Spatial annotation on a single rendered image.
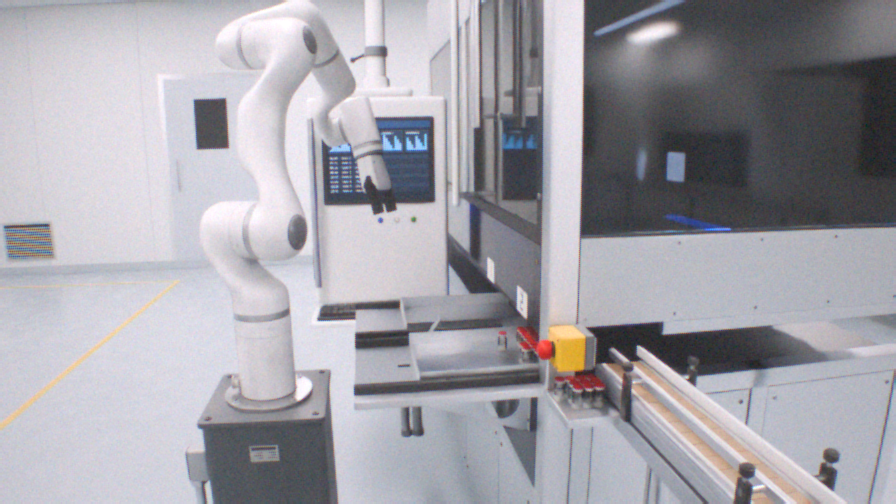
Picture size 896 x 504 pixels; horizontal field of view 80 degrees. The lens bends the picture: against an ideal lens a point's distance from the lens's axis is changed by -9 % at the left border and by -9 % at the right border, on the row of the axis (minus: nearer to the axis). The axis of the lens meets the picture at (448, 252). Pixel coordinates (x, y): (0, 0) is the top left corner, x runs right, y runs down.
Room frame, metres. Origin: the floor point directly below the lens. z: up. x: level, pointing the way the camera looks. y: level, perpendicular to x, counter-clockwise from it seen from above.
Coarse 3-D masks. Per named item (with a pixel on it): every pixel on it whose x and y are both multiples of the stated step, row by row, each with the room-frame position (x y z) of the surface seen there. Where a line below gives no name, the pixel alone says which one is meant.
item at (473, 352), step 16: (416, 336) 1.41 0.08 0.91; (432, 336) 1.42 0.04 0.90; (448, 336) 1.42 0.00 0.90; (464, 336) 1.43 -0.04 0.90; (480, 336) 1.44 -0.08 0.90; (496, 336) 1.44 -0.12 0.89; (512, 336) 1.45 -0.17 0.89; (416, 352) 1.36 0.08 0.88; (432, 352) 1.36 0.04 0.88; (448, 352) 1.36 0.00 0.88; (464, 352) 1.36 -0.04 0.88; (480, 352) 1.36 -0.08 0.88; (496, 352) 1.35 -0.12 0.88; (512, 352) 1.35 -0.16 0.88; (416, 368) 1.22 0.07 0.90; (432, 368) 1.26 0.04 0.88; (448, 368) 1.26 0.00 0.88; (464, 368) 1.26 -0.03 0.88; (480, 368) 1.18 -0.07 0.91; (496, 368) 1.18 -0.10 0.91; (512, 368) 1.19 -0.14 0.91; (528, 368) 1.19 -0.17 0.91
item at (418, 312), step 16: (400, 304) 1.74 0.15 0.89; (416, 304) 1.75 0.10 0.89; (432, 304) 1.76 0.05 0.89; (448, 304) 1.77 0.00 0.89; (464, 304) 1.78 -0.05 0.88; (480, 304) 1.77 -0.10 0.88; (496, 304) 1.77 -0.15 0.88; (416, 320) 1.62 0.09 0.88; (432, 320) 1.62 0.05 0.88; (448, 320) 1.51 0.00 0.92; (464, 320) 1.52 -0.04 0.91; (480, 320) 1.52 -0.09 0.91; (496, 320) 1.53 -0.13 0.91; (512, 320) 1.54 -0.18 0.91
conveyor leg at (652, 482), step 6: (648, 468) 0.96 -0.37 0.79; (648, 474) 0.95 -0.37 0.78; (654, 474) 0.94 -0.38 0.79; (648, 480) 0.95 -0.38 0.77; (654, 480) 0.94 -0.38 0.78; (660, 480) 0.94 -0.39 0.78; (648, 486) 0.95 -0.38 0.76; (654, 486) 0.94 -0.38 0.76; (660, 486) 0.94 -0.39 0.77; (666, 486) 0.94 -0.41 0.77; (648, 492) 0.95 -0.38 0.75; (654, 492) 0.94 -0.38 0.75; (660, 492) 0.94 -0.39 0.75; (666, 492) 0.94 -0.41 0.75; (648, 498) 0.95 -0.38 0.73; (654, 498) 0.94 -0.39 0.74; (660, 498) 0.94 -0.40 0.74; (666, 498) 0.94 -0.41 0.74
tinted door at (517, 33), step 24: (504, 0) 1.54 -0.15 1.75; (528, 0) 1.33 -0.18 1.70; (504, 24) 1.54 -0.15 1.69; (528, 24) 1.33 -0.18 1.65; (504, 48) 1.54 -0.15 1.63; (528, 48) 1.33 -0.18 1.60; (504, 72) 1.55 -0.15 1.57; (528, 72) 1.33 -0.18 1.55; (504, 96) 1.55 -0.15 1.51; (528, 96) 1.32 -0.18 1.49; (504, 120) 1.55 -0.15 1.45; (528, 120) 1.32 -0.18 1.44; (504, 144) 1.55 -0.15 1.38; (528, 144) 1.32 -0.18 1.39; (504, 168) 1.54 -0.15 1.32; (528, 168) 1.32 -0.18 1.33; (504, 192) 1.54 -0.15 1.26; (528, 192) 1.32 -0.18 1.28; (528, 216) 1.32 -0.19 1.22
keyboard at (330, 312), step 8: (336, 304) 1.97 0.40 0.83; (344, 304) 1.97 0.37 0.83; (352, 304) 1.97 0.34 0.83; (320, 312) 1.91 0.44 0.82; (328, 312) 1.87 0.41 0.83; (336, 312) 1.87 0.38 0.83; (344, 312) 1.87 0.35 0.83; (352, 312) 1.88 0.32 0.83; (320, 320) 1.85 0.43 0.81; (328, 320) 1.86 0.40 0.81
